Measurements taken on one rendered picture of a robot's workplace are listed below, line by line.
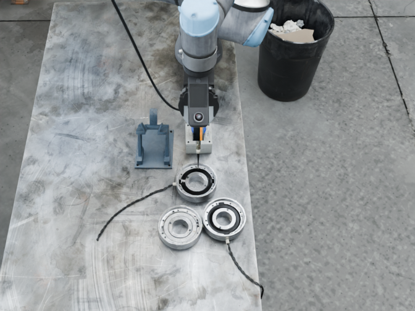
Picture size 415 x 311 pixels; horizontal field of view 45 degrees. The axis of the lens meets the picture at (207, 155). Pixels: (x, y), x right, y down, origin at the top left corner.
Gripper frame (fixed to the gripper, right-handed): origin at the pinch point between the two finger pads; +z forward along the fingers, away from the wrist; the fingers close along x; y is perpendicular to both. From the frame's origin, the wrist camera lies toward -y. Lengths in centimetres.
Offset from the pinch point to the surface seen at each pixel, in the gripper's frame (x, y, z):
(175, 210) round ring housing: 5.5, -18.6, 10.2
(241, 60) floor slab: -22, 117, 93
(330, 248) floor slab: -55, 9, 93
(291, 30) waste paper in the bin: -43, 106, 62
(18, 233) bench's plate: 43, -24, 13
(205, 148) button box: -1.9, 0.4, 10.7
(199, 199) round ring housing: -0.4, -15.4, 10.4
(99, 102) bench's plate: 28.9, 18.1, 13.1
